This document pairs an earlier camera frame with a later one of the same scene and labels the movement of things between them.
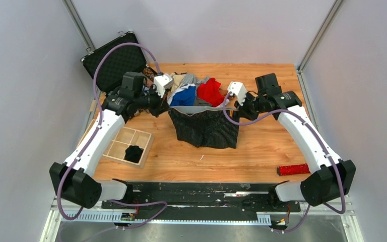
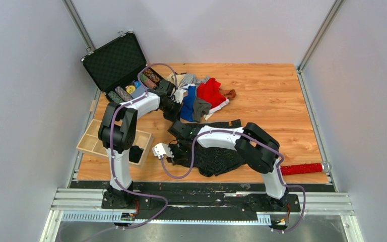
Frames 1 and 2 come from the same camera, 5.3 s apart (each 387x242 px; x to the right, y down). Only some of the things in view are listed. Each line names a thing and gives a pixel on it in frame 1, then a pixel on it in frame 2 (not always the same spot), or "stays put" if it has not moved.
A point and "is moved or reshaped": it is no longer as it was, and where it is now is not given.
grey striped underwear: x=190 y=78 stays put
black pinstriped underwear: x=206 y=127 is moved or reshaped
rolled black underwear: x=133 y=153 stays put
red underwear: x=209 y=92 stays put
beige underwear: x=176 y=79 stays put
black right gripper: x=243 y=110 → x=177 y=159
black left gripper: x=161 y=107 → x=177 y=114
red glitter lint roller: x=299 y=169 stays put
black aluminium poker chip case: x=112 y=66 stays put
